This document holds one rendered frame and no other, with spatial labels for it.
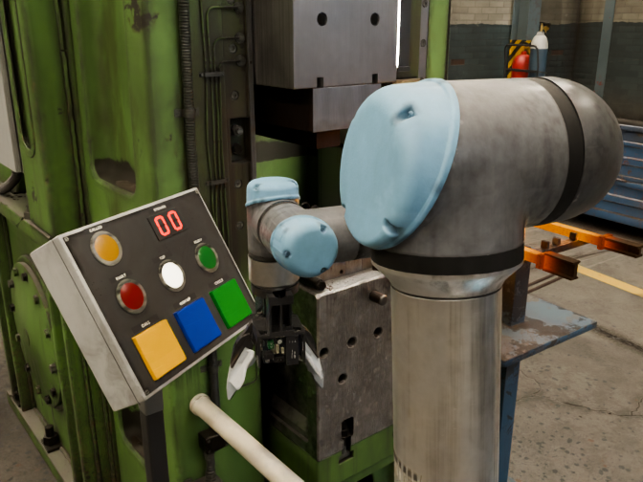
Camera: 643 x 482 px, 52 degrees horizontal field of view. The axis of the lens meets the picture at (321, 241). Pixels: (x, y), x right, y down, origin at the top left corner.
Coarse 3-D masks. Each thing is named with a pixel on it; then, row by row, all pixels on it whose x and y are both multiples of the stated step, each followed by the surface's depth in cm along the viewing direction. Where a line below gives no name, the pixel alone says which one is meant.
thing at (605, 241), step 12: (540, 228) 185; (552, 228) 182; (564, 228) 179; (576, 228) 178; (588, 240) 173; (600, 240) 169; (612, 240) 167; (624, 240) 167; (624, 252) 165; (636, 252) 164
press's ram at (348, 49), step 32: (256, 0) 142; (288, 0) 133; (320, 0) 136; (352, 0) 141; (384, 0) 147; (256, 32) 144; (288, 32) 135; (320, 32) 138; (352, 32) 143; (384, 32) 149; (256, 64) 146; (288, 64) 137; (320, 64) 140; (352, 64) 146; (384, 64) 151
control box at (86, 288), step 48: (192, 192) 124; (144, 240) 111; (192, 240) 120; (48, 288) 102; (96, 288) 99; (144, 288) 107; (192, 288) 115; (240, 288) 125; (96, 336) 100; (144, 384) 100
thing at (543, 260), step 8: (528, 248) 163; (528, 256) 160; (536, 256) 158; (544, 256) 156; (552, 256) 154; (560, 256) 153; (536, 264) 157; (544, 264) 157; (552, 264) 155; (560, 264) 153; (568, 264) 151; (576, 264) 150; (552, 272) 155; (560, 272) 154; (568, 272) 152; (576, 272) 151
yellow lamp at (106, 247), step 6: (102, 234) 104; (96, 240) 102; (102, 240) 103; (108, 240) 104; (114, 240) 105; (96, 246) 102; (102, 246) 103; (108, 246) 104; (114, 246) 105; (102, 252) 102; (108, 252) 103; (114, 252) 104; (102, 258) 102; (108, 258) 103; (114, 258) 104
